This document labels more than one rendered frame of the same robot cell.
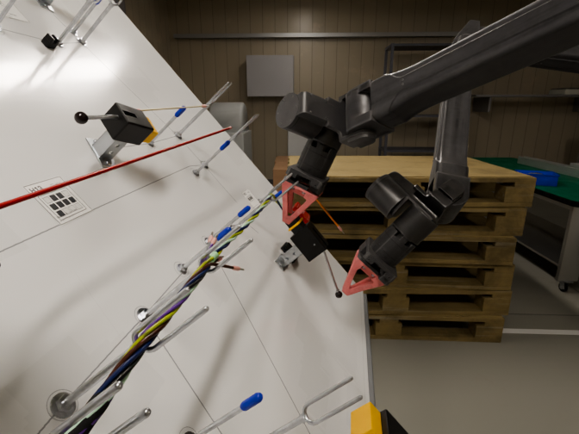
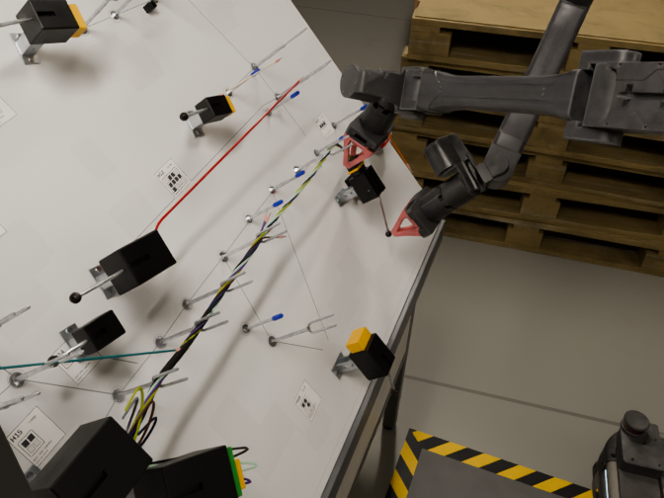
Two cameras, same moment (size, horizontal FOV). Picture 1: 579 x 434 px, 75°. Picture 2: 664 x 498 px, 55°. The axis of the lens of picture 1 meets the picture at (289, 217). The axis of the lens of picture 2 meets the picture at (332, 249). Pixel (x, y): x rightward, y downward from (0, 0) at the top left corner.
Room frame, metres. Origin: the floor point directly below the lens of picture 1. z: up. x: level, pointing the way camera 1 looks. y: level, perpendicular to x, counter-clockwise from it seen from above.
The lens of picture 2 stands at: (-0.41, -0.17, 1.82)
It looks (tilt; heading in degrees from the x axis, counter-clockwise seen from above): 39 degrees down; 11
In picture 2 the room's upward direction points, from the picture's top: 3 degrees clockwise
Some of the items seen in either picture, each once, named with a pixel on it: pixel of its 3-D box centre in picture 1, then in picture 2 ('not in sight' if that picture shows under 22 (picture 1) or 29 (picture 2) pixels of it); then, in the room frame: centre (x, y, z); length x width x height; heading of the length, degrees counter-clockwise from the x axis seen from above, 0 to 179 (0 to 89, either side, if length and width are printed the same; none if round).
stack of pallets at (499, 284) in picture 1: (382, 236); (551, 106); (2.45, -0.63, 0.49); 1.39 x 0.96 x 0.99; 88
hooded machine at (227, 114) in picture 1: (229, 149); not in sight; (5.98, 0.94, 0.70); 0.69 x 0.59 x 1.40; 175
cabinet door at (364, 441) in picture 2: not in sight; (380, 373); (0.62, -0.11, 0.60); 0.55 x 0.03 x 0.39; 171
